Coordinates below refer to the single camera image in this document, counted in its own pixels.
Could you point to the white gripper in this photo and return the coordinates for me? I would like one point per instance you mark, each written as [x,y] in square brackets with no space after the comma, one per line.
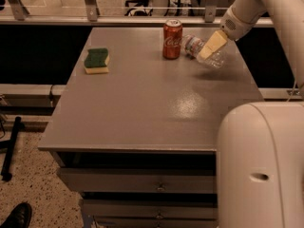
[233,27]

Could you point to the clear plastic water bottle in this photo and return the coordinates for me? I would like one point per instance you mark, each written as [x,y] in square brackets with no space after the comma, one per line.
[196,48]

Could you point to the red coke can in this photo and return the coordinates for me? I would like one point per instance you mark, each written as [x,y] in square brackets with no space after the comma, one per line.
[172,35]

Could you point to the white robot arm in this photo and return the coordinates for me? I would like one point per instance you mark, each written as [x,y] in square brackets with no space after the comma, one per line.
[260,148]

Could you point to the black office chair base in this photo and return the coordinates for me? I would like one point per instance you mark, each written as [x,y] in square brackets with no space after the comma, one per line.
[137,8]

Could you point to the green yellow sponge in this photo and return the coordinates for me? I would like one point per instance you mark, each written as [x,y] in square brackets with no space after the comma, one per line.
[96,61]

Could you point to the grey drawer cabinet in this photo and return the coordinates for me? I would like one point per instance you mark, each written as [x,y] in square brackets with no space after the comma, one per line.
[146,113]

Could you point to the top grey drawer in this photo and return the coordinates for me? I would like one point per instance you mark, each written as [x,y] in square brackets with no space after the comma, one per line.
[137,181]

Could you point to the grey drawer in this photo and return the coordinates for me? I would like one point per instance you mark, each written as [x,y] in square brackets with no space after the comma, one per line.
[137,181]
[154,223]
[146,209]

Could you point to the metal glass railing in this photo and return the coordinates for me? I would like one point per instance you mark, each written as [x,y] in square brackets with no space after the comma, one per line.
[206,13]

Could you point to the middle grey drawer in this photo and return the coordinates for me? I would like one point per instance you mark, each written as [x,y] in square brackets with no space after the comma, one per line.
[146,209]

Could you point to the black metal stand leg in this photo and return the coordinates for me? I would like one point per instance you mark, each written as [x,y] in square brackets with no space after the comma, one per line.
[8,146]

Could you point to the bottom grey drawer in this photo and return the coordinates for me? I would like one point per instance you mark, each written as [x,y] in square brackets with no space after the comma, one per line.
[154,223]

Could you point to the black leather shoe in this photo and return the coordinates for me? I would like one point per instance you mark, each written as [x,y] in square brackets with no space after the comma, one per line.
[19,217]

